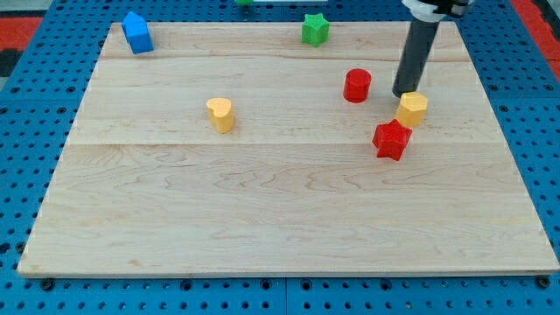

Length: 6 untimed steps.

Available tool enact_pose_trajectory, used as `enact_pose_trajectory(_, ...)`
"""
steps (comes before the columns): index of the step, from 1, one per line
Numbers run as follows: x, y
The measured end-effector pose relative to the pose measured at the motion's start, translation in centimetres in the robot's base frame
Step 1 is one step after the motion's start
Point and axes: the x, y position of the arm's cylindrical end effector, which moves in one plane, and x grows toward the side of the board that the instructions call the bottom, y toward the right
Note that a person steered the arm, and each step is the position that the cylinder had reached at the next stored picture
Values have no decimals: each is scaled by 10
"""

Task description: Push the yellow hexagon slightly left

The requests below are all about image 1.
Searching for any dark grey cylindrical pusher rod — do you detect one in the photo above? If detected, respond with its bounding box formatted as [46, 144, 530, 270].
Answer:
[392, 17, 439, 98]

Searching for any red star block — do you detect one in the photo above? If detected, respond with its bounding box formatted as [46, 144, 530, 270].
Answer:
[372, 119, 413, 161]

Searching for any yellow heart block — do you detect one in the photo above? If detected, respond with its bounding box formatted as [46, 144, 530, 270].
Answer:
[206, 98, 235, 134]

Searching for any red cylinder block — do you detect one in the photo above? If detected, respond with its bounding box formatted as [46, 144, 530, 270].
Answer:
[343, 68, 372, 103]

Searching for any green block at top edge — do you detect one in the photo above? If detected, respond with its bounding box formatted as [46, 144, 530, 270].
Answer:
[234, 0, 254, 6]

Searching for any blue house-shaped block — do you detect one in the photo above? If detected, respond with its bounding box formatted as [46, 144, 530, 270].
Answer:
[122, 11, 154, 54]

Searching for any white black robot end mount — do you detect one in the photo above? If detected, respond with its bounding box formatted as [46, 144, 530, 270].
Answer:
[402, 0, 475, 23]

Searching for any yellow hexagon block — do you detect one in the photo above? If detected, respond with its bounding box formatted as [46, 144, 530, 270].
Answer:
[395, 92, 428, 128]

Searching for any green star block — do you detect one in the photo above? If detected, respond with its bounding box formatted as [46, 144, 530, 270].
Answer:
[301, 13, 330, 47]

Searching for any light wooden board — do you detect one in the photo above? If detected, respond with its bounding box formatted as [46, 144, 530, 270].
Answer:
[17, 22, 559, 279]

